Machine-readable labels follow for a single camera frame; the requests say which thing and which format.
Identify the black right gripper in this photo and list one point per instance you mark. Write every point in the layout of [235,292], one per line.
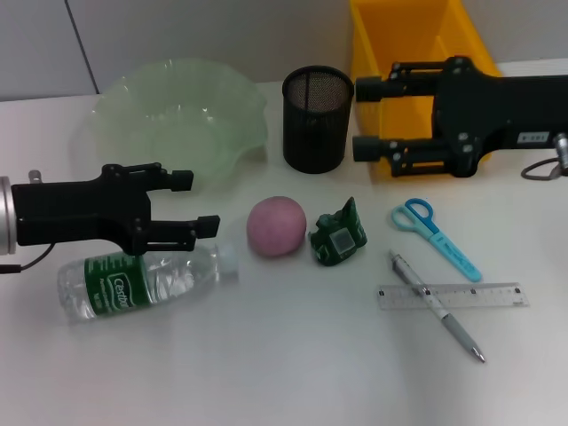
[497,111]

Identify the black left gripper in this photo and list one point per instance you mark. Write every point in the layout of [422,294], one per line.
[80,213]

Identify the pink peach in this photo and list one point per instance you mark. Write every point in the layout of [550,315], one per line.
[276,226]

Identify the clear green-label water bottle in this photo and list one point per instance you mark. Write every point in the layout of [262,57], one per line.
[111,288]

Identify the green plastic wrapper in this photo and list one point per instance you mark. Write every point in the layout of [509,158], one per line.
[339,239]

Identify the black mesh pen holder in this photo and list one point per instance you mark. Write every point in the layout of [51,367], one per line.
[316,128]

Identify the green glass fruit plate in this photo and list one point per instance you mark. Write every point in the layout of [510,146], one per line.
[177,111]

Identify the blue scissors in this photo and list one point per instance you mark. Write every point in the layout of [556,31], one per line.
[444,242]

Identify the white grey pen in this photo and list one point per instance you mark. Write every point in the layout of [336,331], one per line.
[437,306]

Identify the clear plastic ruler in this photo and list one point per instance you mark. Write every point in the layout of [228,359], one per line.
[488,296]

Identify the yellow plastic bin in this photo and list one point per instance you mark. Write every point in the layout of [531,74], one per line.
[399,35]

